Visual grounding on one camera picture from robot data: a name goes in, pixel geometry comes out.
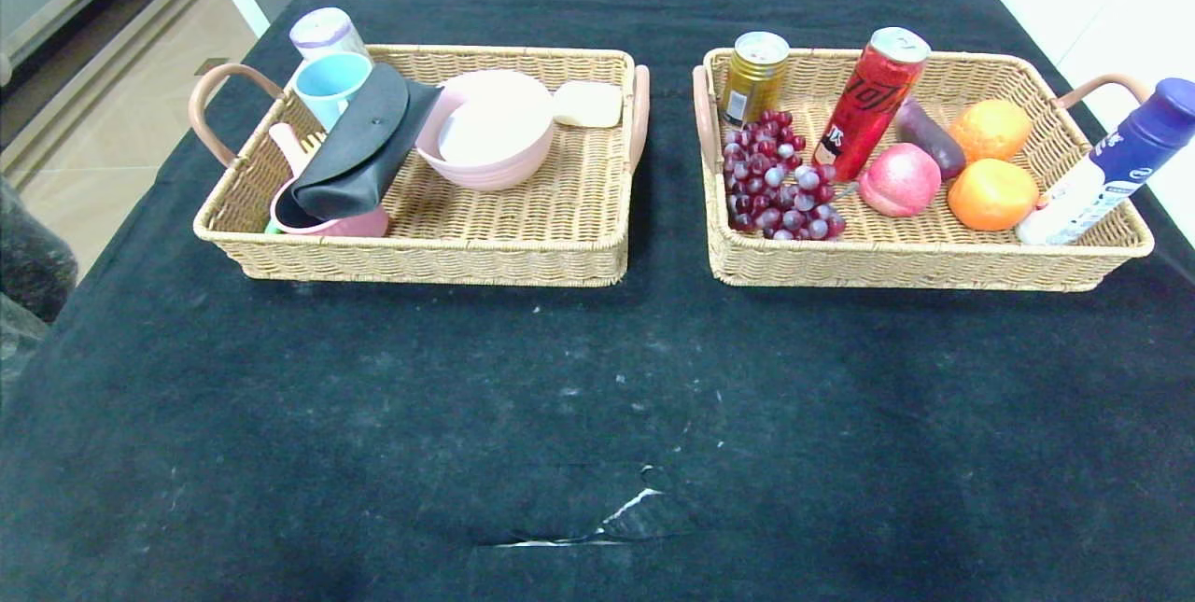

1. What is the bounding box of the black glasses case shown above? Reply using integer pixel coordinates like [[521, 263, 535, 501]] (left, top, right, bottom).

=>
[[291, 63, 444, 220]]

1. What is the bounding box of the red grape bunch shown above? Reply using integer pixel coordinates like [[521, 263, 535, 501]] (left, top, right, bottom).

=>
[[721, 108, 848, 241]]

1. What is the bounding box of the gold drink can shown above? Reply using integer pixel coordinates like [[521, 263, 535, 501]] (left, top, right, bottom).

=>
[[718, 31, 791, 130]]

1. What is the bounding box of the purple eggplant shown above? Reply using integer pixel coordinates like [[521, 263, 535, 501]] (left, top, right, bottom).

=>
[[894, 96, 967, 181]]

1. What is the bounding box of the pink bowl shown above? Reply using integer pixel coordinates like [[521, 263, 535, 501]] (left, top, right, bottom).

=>
[[415, 70, 555, 192]]

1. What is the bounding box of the white soap bar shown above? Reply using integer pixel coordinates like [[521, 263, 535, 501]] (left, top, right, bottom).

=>
[[553, 80, 625, 129]]

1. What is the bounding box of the light blue mug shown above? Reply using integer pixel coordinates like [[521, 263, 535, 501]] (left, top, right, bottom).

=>
[[293, 51, 374, 131]]

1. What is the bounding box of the white tube with lavender lid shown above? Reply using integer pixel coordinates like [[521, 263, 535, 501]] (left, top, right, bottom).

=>
[[289, 7, 370, 62]]

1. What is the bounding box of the black tablecloth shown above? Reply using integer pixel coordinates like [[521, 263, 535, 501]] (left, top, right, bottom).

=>
[[0, 0, 1195, 602]]

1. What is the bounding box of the white bottle with blue cap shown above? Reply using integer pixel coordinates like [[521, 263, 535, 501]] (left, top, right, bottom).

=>
[[1015, 77, 1195, 245]]

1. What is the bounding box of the wicker basket holding tableware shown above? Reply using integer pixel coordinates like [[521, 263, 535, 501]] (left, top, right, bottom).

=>
[[190, 45, 651, 287]]

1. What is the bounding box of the pink peach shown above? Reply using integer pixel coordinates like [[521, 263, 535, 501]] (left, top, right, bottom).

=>
[[857, 143, 944, 217]]

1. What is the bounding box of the red drink can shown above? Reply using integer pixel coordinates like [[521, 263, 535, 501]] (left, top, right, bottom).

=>
[[810, 26, 932, 183]]

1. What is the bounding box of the pink handled brush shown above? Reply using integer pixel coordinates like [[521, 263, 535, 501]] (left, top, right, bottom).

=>
[[269, 122, 328, 178]]

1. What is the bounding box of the wicker basket holding food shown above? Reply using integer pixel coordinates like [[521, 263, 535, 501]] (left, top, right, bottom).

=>
[[692, 48, 1155, 292]]

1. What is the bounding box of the orange fruit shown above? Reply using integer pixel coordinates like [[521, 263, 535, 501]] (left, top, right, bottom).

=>
[[948, 158, 1040, 231], [949, 99, 1033, 164]]

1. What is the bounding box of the pink cup with black inside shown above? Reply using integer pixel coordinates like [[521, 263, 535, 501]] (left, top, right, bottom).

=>
[[271, 177, 391, 239]]

